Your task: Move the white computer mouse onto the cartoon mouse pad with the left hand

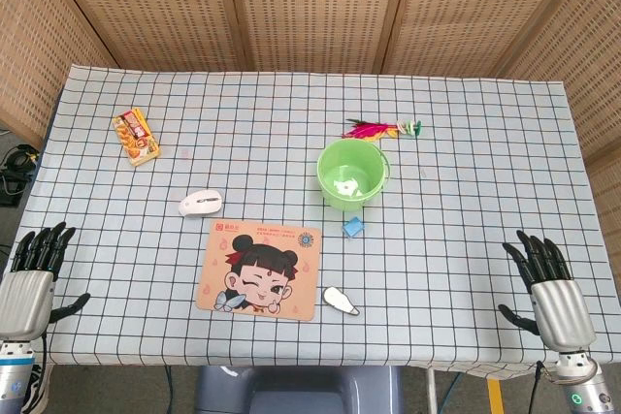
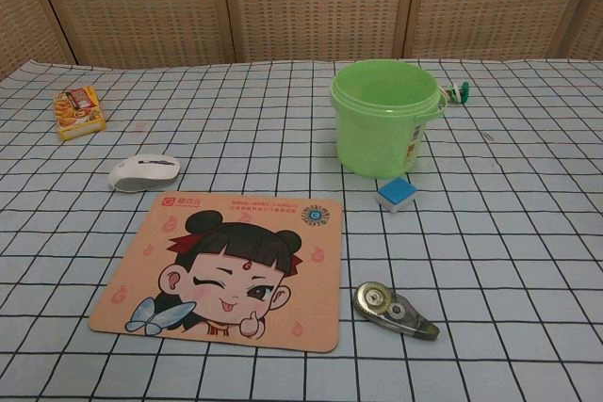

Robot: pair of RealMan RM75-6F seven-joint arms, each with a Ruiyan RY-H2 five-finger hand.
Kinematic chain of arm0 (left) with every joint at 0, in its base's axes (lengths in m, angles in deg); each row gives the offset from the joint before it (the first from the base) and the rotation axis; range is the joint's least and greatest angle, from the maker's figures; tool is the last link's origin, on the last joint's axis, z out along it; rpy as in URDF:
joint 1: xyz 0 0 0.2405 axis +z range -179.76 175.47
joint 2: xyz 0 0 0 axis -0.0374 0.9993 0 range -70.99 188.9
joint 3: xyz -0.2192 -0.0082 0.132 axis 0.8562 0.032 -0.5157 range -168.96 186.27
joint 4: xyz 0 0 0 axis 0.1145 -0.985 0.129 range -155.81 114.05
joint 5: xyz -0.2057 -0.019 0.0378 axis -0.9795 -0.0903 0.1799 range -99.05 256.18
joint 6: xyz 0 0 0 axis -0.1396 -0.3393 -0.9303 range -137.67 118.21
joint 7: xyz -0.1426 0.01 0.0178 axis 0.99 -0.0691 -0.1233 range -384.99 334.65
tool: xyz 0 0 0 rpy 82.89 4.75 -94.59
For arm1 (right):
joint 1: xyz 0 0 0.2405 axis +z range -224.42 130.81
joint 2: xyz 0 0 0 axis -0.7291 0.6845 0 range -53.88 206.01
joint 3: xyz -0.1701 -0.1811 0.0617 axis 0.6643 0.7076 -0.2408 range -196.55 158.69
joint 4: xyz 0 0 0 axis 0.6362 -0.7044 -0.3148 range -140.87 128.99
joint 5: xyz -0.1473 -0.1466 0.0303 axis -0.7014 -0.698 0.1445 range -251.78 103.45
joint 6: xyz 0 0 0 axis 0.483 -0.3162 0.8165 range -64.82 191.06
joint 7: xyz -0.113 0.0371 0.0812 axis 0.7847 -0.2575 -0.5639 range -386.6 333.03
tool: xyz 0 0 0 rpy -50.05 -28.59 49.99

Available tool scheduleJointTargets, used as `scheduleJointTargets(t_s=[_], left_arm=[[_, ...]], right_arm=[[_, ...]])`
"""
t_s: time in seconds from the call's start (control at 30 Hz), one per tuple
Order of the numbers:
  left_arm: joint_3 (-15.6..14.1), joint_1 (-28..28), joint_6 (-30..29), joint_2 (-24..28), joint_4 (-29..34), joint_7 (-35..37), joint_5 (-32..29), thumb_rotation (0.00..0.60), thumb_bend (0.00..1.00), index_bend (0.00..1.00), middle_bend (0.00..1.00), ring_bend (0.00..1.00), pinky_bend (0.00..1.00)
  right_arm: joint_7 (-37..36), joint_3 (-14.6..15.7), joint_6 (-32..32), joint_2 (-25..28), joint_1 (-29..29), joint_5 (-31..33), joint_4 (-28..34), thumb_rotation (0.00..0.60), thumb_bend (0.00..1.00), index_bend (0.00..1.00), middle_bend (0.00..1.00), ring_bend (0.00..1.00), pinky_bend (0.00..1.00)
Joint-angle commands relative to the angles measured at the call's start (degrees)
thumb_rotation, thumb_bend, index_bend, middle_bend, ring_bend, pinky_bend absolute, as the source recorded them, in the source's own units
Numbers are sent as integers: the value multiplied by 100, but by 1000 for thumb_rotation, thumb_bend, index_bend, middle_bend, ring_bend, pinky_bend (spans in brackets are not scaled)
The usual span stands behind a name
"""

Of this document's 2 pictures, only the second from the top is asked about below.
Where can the clear correction tape dispenser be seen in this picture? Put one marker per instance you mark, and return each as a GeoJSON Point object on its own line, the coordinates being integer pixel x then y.
{"type": "Point", "coordinates": [377, 303]}

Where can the colourful feather shuttlecock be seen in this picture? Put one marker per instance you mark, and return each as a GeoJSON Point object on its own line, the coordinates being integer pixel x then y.
{"type": "Point", "coordinates": [459, 92]}

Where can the blue white square block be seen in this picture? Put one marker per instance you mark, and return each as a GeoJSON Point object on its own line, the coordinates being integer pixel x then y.
{"type": "Point", "coordinates": [395, 190]}

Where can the yellow food box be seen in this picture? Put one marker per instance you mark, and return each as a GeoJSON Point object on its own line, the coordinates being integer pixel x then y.
{"type": "Point", "coordinates": [80, 110]}

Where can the white computer mouse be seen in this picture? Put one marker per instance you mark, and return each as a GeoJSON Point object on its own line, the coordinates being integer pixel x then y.
{"type": "Point", "coordinates": [141, 169]}

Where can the green plastic bucket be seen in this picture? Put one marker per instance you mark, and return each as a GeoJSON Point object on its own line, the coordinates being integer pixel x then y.
{"type": "Point", "coordinates": [372, 138]}

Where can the blue checked tablecloth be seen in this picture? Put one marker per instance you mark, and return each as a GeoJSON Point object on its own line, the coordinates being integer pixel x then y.
{"type": "Point", "coordinates": [494, 232]}

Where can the cartoon girl mouse pad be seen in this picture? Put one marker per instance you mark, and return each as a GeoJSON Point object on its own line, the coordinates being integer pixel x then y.
{"type": "Point", "coordinates": [282, 303]}

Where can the woven folding screen panel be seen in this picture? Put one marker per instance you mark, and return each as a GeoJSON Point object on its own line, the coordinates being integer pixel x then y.
{"type": "Point", "coordinates": [141, 6]}
{"type": "Point", "coordinates": [23, 20]}
{"type": "Point", "coordinates": [589, 30]}
{"type": "Point", "coordinates": [490, 2]}
{"type": "Point", "coordinates": [320, 2]}

